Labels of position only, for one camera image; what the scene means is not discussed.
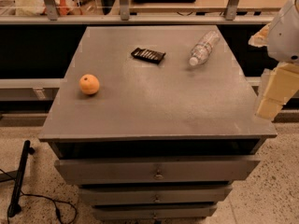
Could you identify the black stand leg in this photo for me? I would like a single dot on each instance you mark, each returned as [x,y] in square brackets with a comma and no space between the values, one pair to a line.
[14,207]

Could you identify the top grey drawer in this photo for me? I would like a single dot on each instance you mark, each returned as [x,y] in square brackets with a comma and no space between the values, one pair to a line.
[156,169]

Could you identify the black rxbar chocolate wrapper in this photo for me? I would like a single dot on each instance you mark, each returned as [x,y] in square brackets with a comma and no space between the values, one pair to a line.
[148,55]

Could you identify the grey drawer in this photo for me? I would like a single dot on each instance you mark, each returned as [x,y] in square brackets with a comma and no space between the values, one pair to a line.
[154,211]
[152,195]
[156,169]

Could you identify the grey metal railing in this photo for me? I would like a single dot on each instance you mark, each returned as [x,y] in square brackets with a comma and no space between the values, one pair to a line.
[129,12]

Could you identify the clear plastic water bottle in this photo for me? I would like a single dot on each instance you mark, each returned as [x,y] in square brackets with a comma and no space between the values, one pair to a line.
[203,48]

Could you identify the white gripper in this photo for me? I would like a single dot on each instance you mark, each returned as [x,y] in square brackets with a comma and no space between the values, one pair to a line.
[284,36]

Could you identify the grey drawer cabinet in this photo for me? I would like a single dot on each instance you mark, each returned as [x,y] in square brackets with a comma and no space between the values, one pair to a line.
[145,110]

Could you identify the middle grey drawer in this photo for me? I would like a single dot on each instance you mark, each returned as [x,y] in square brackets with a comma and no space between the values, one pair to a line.
[152,195]

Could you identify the bottom grey drawer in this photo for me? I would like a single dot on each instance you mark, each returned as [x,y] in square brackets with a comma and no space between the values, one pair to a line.
[154,211]

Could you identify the orange fruit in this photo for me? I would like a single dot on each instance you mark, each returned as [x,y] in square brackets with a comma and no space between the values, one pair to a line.
[89,84]

